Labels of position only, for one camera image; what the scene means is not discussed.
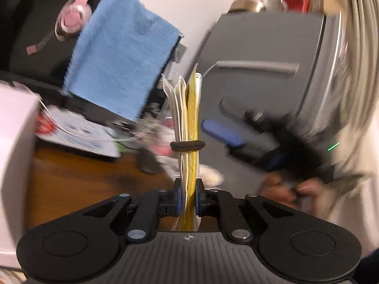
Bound blue fluffy towel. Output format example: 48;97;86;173
61;0;182;122

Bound pink headset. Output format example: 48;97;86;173
25;0;104;55

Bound black chair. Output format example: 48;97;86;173
0;0;104;80

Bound black computer mouse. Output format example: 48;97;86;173
138;148;163;174

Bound person's right hand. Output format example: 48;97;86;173
261;172;326;210

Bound grey suitcase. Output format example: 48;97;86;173
189;12;348;168

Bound cartoon printed mouse pad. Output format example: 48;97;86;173
36;105;122;161

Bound brown hair tie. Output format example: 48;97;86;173
170;140;206;152

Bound yellow and white paper bundle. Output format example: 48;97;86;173
161;63;205;232

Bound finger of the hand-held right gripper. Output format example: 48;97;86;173
201;118;246;149
261;151;289;173

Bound white cardboard box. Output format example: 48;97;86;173
0;83;42;258

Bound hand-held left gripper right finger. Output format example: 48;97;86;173
194;177;297;243

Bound person's white sweater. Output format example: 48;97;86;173
308;0;379;258

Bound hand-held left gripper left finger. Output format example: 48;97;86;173
83;177;182;243

